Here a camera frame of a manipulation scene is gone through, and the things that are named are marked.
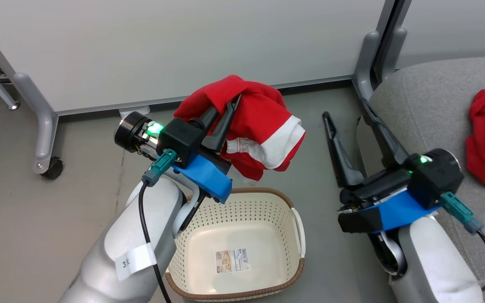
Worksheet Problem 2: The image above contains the teal left camera connector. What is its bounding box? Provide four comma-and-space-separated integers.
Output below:
141, 149, 178, 187

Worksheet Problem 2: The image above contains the white power adapter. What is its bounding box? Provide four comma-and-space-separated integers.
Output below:
119, 106, 151, 121

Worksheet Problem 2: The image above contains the black caster wheel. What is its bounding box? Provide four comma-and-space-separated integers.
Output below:
40, 157, 64, 180

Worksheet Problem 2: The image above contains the teal right camera connector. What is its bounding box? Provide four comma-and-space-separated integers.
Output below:
440, 191, 484, 235

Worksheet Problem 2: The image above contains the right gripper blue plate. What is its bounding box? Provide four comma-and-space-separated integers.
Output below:
322, 98, 462, 234

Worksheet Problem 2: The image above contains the narrow white partition panel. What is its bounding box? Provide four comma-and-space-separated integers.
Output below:
394, 0, 485, 70

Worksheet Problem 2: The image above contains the paper sticker in basket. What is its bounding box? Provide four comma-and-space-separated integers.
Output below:
215, 248, 251, 274

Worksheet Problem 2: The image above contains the large white partition panel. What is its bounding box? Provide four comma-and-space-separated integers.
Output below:
0, 0, 394, 117

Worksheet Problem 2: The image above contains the teal camera connector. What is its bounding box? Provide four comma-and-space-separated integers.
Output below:
440, 191, 484, 235
141, 149, 178, 187

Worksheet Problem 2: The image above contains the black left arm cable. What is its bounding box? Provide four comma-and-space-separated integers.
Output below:
139, 181, 174, 303

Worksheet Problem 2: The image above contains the grey fabric sofa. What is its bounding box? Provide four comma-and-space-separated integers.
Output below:
356, 57, 485, 303

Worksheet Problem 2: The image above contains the grey partition foot with caster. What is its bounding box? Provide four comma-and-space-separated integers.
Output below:
13, 72, 59, 175

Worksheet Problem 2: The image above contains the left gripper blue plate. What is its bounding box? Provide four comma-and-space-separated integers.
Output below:
114, 93, 243, 205

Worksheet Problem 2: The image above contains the red shirt with white trim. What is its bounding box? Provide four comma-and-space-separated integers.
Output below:
173, 75, 306, 181

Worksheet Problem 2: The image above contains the cream perforated laundry basket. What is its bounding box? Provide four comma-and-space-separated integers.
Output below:
165, 187, 306, 302

